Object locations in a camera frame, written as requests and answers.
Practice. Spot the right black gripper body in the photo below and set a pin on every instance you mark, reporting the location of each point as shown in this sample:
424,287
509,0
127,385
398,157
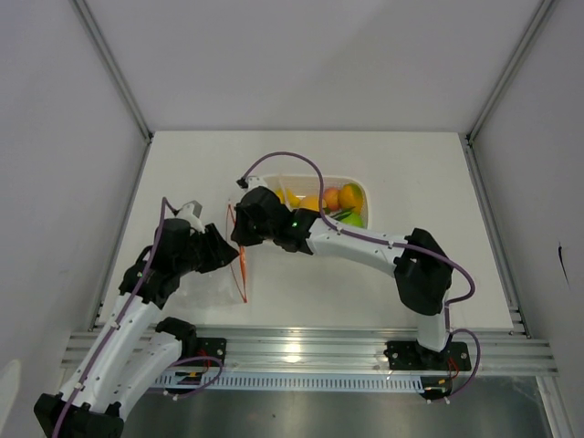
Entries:
249,234

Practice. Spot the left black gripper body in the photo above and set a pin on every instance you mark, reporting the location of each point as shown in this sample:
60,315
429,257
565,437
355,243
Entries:
186,262

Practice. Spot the clear orange zip top bag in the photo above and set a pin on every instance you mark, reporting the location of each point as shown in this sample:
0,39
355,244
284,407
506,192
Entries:
219,288

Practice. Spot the green leafy vegetable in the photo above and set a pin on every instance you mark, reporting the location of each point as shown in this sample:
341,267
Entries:
340,213

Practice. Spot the green yellow mango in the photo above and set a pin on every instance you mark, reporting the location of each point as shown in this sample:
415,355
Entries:
351,195

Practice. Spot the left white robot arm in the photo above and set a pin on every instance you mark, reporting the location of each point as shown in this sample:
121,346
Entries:
136,345

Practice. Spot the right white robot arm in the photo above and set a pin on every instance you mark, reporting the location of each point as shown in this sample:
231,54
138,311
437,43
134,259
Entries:
420,268

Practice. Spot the yellow pear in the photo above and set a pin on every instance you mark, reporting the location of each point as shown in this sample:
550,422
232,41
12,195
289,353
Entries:
288,198

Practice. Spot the orange fruit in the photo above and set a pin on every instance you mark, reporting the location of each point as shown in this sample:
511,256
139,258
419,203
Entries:
313,203

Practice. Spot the white perforated plastic basket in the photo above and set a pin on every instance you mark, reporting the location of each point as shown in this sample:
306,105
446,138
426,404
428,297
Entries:
304,185

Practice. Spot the red peach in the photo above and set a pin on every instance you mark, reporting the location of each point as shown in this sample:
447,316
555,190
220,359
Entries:
331,198

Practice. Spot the green apple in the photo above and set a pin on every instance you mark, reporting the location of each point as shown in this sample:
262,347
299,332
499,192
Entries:
352,219

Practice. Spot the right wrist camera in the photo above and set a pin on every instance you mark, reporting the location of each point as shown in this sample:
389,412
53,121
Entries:
251,182

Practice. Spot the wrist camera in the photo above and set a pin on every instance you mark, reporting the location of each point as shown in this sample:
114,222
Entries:
191,213
251,182

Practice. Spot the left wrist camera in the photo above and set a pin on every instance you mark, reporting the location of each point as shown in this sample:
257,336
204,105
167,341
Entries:
191,213

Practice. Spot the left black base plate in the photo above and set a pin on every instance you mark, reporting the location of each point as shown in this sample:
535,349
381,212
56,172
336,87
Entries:
214,349

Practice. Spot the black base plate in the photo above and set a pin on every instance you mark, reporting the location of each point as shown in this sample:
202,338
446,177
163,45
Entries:
214,349
409,355

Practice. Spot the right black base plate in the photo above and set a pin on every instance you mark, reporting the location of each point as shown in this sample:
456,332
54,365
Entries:
409,355

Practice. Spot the slotted cable duct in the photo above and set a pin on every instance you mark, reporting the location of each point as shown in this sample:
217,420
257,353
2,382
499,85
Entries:
272,381

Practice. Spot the right aluminium frame post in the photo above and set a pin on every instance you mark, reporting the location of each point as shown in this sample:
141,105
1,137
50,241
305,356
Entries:
527,40

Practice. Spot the aluminium frame post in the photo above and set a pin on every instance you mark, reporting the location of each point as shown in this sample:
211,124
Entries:
527,40
111,65

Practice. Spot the left aluminium frame post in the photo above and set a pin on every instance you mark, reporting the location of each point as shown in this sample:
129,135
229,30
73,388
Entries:
111,65

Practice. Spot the aluminium rail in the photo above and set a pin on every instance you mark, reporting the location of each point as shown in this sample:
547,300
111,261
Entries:
360,351

